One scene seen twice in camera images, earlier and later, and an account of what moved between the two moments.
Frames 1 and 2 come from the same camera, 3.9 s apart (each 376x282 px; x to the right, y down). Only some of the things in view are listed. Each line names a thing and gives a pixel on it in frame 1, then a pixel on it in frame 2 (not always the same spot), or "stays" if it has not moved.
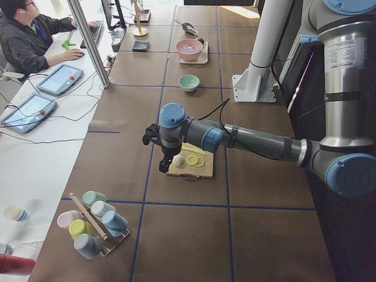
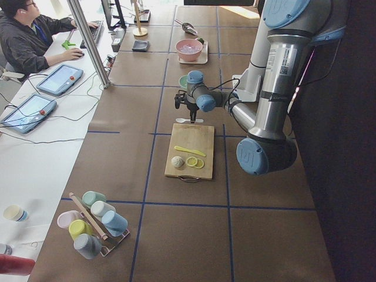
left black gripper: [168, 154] → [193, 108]
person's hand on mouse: [69, 55] stays
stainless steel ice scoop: [187, 27] stays
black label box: [118, 39] stays
